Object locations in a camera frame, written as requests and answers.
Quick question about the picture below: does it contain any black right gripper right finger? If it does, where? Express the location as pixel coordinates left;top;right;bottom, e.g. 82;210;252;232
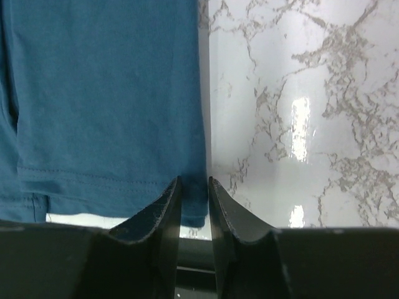
208;178;398;298

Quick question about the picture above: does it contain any blue t shirt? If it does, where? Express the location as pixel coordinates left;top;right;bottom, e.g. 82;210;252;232
1;1;208;227

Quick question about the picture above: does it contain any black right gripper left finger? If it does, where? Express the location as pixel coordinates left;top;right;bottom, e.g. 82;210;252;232
1;178;182;298

